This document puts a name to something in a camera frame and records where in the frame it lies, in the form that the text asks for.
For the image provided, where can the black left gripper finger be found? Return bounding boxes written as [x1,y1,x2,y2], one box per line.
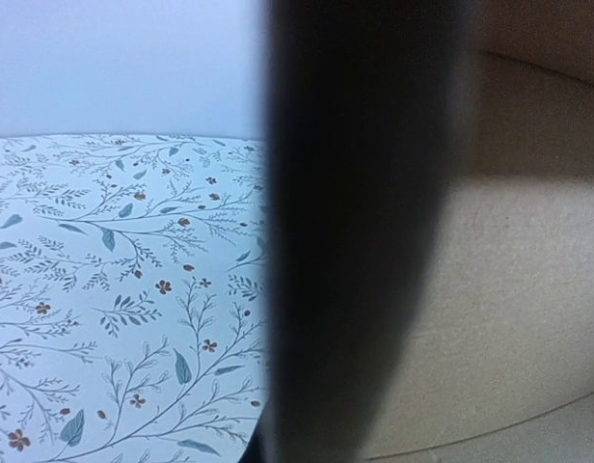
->
[240,401,273,463]

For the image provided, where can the brown cardboard box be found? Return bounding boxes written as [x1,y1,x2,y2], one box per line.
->
[262,0,594,463]

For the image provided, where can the floral patterned table mat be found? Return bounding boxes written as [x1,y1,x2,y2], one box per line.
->
[0,134,267,462]

